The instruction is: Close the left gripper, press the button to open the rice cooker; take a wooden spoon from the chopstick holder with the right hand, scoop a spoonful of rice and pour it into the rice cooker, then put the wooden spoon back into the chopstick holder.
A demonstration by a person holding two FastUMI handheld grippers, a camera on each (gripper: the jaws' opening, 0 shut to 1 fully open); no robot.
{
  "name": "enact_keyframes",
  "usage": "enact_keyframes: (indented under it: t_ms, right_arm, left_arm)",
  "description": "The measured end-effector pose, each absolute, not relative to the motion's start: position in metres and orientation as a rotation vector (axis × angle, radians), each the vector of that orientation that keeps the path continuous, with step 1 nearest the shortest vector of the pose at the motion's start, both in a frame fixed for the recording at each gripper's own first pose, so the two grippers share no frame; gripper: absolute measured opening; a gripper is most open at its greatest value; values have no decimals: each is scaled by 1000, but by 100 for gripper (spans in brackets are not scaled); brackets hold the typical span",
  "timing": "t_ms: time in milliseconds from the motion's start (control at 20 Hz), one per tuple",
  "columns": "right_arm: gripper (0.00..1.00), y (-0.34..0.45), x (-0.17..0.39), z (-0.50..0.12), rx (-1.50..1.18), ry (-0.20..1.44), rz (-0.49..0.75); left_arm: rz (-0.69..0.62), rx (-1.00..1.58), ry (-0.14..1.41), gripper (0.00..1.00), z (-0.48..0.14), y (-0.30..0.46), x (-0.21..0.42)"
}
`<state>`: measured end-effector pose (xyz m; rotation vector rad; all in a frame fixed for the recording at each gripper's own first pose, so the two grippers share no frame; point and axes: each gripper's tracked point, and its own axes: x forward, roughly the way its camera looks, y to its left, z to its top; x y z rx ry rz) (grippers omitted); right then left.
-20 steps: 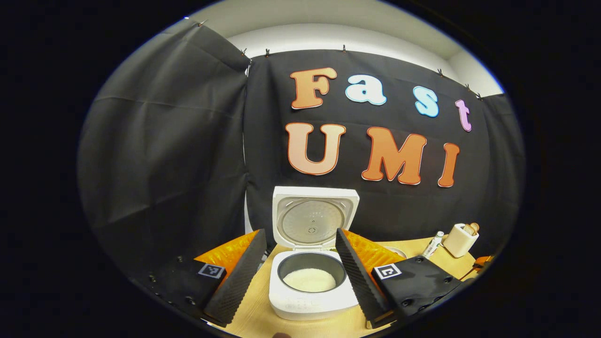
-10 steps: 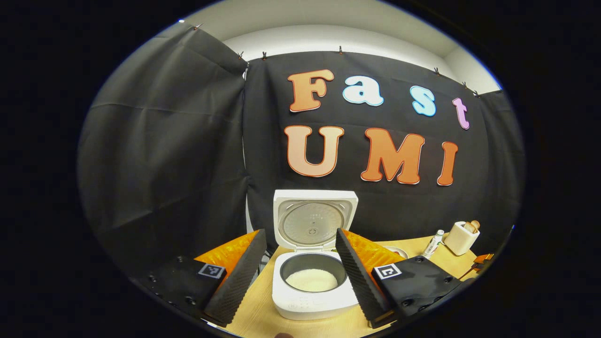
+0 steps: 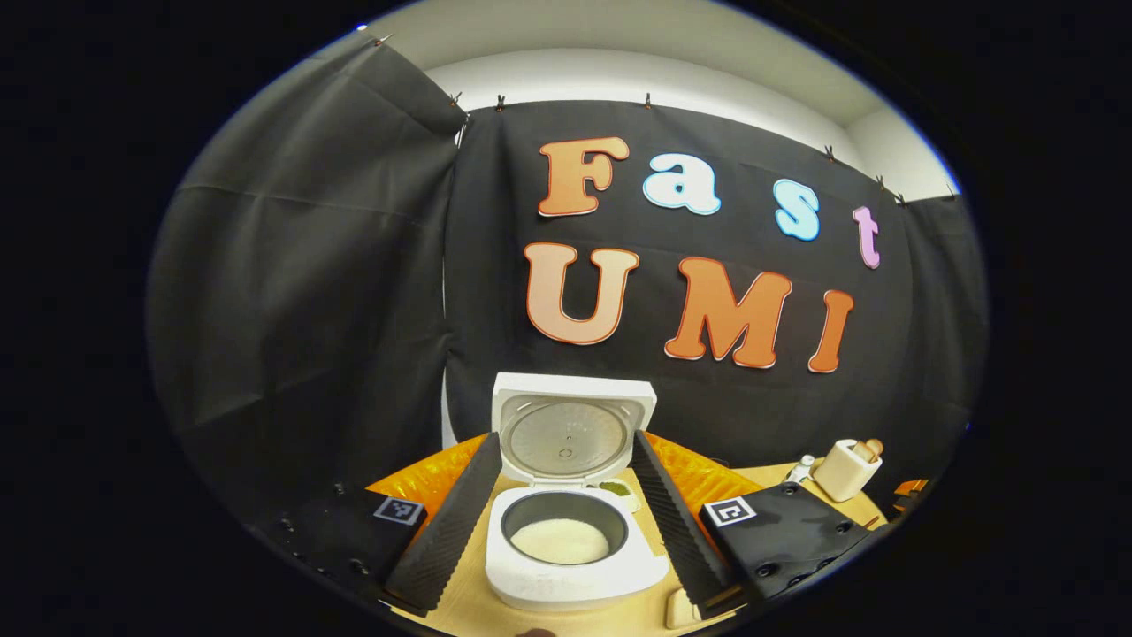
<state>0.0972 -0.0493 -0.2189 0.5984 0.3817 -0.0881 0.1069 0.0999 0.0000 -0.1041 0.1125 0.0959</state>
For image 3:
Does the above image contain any row of black cloth clips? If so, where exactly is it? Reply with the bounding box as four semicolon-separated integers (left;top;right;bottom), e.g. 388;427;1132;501
376;34;960;209

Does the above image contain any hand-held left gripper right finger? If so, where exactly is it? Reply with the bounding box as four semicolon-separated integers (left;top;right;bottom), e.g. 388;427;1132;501
628;430;872;620

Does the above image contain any small dish with green filling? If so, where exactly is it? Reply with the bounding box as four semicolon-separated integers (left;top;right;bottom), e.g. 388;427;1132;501
599;479;641;514

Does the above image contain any white rice heap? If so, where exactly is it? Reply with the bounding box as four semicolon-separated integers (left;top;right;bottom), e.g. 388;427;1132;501
510;518;611;565

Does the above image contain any white rice cooker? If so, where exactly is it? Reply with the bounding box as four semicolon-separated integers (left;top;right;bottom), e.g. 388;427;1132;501
485;372;670;611

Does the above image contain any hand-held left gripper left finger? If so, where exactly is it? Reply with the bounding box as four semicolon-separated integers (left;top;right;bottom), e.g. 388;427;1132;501
265;432;503;618

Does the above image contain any black backdrop cloth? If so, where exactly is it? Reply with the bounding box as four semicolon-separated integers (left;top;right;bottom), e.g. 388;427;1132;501
146;40;990;558

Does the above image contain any cream chopstick holder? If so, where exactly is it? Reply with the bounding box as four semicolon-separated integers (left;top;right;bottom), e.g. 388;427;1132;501
812;439;883;503

